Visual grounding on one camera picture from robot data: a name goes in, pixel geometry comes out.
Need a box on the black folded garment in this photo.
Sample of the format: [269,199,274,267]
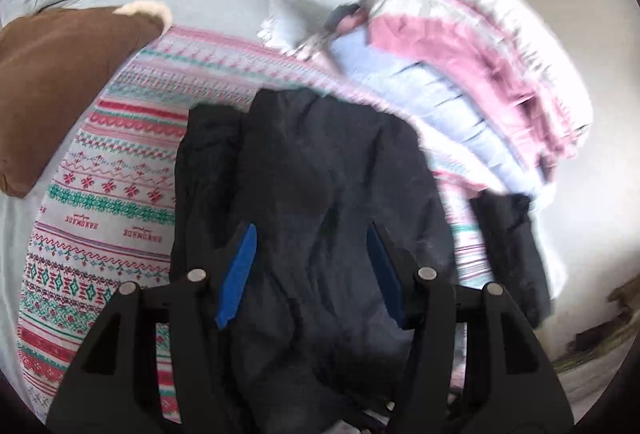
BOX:
[470,190,552,329]

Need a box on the olive cloth on floor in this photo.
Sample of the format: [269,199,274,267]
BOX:
[553,277,639,373]

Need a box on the patterned nordic blanket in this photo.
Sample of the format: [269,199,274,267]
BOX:
[16,25,501,424]

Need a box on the pink velvet blanket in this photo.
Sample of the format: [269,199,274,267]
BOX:
[362,0,577,181]

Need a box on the grey bed cover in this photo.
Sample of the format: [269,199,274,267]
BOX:
[1,0,270,402]

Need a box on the brown folded fleece garment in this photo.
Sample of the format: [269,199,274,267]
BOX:
[1,0,172,198]

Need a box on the black quilted puffer jacket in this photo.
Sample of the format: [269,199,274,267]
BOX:
[169,89,457,433]

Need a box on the light blue duvet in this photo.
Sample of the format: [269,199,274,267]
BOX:
[329,28,541,198]

